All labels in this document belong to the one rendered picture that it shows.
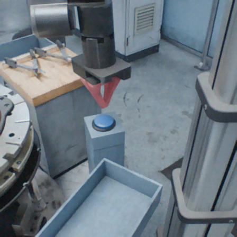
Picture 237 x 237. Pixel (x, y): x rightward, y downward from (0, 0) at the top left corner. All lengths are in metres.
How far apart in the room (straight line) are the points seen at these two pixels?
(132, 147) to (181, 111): 0.57
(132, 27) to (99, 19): 2.37
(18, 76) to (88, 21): 0.31
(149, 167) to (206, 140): 1.43
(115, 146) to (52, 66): 0.27
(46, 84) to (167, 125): 1.62
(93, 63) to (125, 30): 2.31
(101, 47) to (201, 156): 0.24
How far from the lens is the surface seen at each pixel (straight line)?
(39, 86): 0.68
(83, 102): 0.74
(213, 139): 0.47
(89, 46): 0.49
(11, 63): 0.74
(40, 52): 0.78
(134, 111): 2.31
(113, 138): 0.59
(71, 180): 0.83
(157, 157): 1.96
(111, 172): 0.50
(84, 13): 0.47
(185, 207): 0.62
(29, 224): 0.71
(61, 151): 0.79
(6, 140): 0.51
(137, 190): 0.49
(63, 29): 0.48
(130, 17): 2.78
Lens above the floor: 1.42
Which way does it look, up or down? 39 degrees down
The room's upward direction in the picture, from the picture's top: straight up
